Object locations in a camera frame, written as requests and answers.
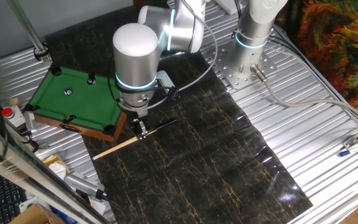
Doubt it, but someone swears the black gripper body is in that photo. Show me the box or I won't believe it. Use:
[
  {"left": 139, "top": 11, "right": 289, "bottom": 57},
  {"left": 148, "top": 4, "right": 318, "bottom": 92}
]
[{"left": 131, "top": 114, "right": 150, "bottom": 130}]

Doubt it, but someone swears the wooden pool cue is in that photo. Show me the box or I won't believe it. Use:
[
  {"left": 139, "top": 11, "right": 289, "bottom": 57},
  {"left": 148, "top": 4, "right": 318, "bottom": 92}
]
[{"left": 92, "top": 119, "right": 178, "bottom": 161}]

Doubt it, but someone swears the mini green pool table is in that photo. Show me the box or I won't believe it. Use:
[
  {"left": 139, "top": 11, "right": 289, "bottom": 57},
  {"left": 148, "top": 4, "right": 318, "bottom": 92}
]
[{"left": 23, "top": 63, "right": 128, "bottom": 143}]

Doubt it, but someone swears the black marble pattern mat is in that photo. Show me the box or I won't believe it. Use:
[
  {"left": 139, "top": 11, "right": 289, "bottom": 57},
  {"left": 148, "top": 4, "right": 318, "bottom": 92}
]
[{"left": 44, "top": 4, "right": 313, "bottom": 224}]

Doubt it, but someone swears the yellow paper bag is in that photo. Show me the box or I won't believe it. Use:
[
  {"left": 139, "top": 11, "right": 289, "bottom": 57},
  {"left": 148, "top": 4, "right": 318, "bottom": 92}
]
[{"left": 42, "top": 154, "right": 70, "bottom": 181}]

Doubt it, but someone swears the grey box with green button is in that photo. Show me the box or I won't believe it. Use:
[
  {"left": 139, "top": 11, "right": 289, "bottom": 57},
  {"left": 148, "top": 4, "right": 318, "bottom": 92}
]
[{"left": 19, "top": 195, "right": 48, "bottom": 215}]

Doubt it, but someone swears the brown cardboard box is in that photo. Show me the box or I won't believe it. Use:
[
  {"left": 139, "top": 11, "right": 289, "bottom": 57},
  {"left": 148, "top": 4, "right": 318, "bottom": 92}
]
[{"left": 7, "top": 203, "right": 67, "bottom": 224}]

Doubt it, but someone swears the silver metal pole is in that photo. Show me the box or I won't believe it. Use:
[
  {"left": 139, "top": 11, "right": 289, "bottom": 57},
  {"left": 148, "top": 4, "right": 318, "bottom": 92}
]
[{"left": 6, "top": 0, "right": 51, "bottom": 62}]

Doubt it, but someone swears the blue capped pen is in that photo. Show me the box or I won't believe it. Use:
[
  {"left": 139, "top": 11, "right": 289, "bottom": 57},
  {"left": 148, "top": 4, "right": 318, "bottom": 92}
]
[{"left": 339, "top": 146, "right": 358, "bottom": 157}]

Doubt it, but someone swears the colourful patterned cloth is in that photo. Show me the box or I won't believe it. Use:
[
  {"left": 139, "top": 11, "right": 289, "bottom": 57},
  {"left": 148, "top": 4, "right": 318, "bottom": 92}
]
[{"left": 275, "top": 0, "right": 358, "bottom": 108}]

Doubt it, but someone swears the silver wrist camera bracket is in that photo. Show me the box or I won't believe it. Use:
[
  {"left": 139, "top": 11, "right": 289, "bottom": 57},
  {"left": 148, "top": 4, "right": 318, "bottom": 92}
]
[{"left": 155, "top": 70, "right": 177, "bottom": 96}]

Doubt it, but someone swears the ribbed silver camera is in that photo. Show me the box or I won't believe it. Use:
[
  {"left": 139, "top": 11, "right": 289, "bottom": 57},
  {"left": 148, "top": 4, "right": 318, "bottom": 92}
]
[{"left": 63, "top": 172, "right": 108, "bottom": 200}]

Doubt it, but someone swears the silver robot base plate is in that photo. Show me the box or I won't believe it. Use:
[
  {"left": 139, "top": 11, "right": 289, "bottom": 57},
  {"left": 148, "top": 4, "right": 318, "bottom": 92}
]
[{"left": 208, "top": 42, "right": 278, "bottom": 91}]

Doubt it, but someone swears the silver clamp with black cable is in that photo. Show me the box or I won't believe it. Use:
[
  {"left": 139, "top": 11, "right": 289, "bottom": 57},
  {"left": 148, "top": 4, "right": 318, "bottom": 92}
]
[{"left": 20, "top": 111, "right": 48, "bottom": 153}]

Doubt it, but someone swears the aluminium frame bar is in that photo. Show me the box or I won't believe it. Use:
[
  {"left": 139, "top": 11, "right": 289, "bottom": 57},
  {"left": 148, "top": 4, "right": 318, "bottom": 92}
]
[{"left": 0, "top": 118, "right": 110, "bottom": 224}]

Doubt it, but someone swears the thick grey cable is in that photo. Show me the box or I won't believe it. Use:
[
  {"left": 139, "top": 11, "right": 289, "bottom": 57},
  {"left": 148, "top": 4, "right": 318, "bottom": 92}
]
[{"left": 250, "top": 64, "right": 358, "bottom": 128}]

